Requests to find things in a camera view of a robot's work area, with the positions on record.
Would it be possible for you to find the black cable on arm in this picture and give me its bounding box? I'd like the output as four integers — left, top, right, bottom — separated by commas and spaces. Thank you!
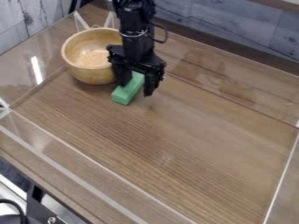
149, 21, 169, 45

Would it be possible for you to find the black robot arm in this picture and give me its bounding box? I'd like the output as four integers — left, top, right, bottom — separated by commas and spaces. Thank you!
106, 0, 168, 96

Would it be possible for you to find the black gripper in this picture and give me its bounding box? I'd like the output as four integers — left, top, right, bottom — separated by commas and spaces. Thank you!
106, 29, 165, 96

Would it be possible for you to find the green rectangular stick block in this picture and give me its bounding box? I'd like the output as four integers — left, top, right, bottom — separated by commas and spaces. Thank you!
110, 72, 145, 106

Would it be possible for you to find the black table leg bracket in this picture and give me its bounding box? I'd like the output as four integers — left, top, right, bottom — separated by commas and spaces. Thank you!
25, 185, 66, 224

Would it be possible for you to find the wooden bowl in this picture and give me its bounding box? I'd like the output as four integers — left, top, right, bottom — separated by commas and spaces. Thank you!
60, 28, 121, 85

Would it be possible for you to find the clear acrylic tray wall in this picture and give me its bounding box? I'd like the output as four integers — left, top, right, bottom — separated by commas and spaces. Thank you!
0, 8, 299, 224

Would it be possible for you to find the black cable lower left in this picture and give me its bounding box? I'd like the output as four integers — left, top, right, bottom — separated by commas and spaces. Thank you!
0, 199, 28, 224

